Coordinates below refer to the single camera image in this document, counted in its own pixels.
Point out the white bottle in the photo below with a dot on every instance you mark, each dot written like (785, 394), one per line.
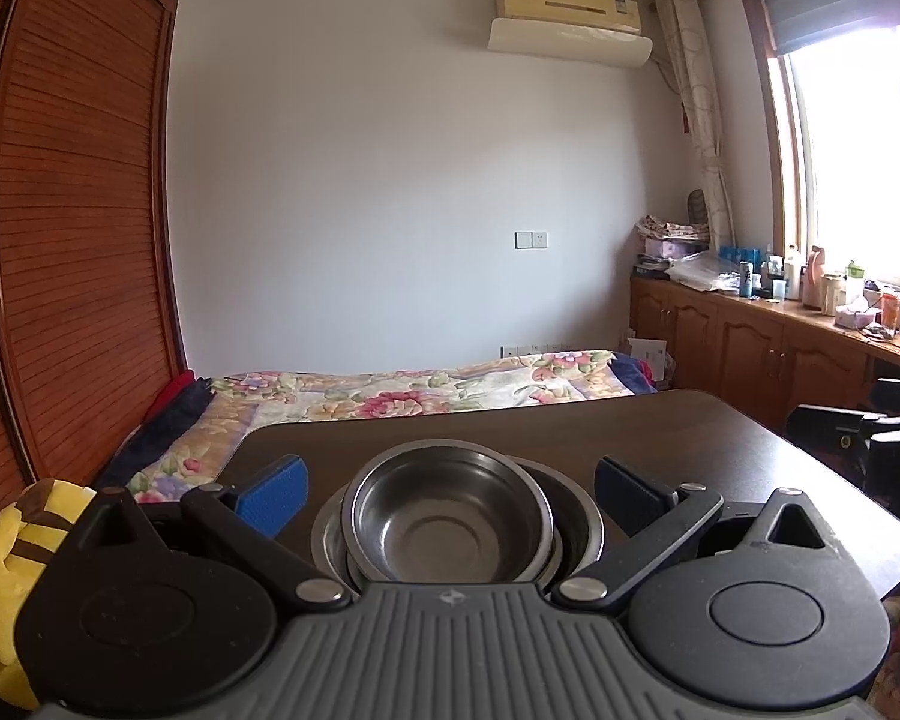
(793, 276)

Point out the patterned beige curtain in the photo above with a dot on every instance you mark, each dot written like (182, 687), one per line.
(694, 90)

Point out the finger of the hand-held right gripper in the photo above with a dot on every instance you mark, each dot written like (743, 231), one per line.
(825, 435)

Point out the yellow plush toy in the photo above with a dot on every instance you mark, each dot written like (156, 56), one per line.
(7, 562)

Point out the floral blanket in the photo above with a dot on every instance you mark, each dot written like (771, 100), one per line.
(390, 397)

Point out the blue spray can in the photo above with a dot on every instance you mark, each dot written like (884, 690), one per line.
(745, 279)

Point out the large steel bowl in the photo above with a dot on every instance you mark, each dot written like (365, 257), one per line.
(589, 532)

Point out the white paper bag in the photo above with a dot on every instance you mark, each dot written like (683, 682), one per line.
(647, 355)

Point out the pink thermos jug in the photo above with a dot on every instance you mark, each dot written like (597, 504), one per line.
(814, 277)

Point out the beige wall air conditioner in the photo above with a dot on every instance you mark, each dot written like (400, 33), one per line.
(562, 0)

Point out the green lid bottle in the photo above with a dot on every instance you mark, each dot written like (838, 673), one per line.
(856, 281)

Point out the wooden wardrobe door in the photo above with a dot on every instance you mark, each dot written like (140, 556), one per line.
(67, 240)

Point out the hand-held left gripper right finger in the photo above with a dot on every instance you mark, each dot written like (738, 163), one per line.
(630, 489)

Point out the low wall socket row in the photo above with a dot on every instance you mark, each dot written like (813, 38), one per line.
(532, 350)

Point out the wooden cabinet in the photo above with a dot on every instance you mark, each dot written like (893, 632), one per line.
(742, 345)

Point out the clear plastic bags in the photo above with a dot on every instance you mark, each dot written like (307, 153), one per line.
(701, 274)

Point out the white tissue pack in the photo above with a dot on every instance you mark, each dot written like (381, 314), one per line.
(853, 318)

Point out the dark blue cloth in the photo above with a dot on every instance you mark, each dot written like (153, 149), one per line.
(161, 427)

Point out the wooden framed window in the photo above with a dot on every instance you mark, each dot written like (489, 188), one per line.
(855, 165)

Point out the beige cup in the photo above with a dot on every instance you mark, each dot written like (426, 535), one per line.
(832, 294)

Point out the orange bottle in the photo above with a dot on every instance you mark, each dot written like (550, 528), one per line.
(890, 309)

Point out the white air deflector panel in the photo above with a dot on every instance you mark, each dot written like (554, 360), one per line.
(570, 41)

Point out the pink box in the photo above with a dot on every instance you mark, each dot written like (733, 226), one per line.
(675, 248)

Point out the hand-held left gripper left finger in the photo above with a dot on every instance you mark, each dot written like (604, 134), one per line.
(274, 496)

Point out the blue cosmetic box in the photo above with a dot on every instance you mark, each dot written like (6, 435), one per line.
(739, 255)

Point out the red cloth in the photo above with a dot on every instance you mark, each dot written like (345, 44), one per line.
(172, 390)

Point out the small steel bowl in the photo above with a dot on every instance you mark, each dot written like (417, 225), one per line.
(450, 517)

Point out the stack of folded cloths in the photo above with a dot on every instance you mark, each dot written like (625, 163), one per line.
(671, 228)

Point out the white wall switch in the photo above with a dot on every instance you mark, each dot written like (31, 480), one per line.
(531, 240)

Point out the stack of dark books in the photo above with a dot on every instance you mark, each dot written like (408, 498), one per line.
(651, 266)

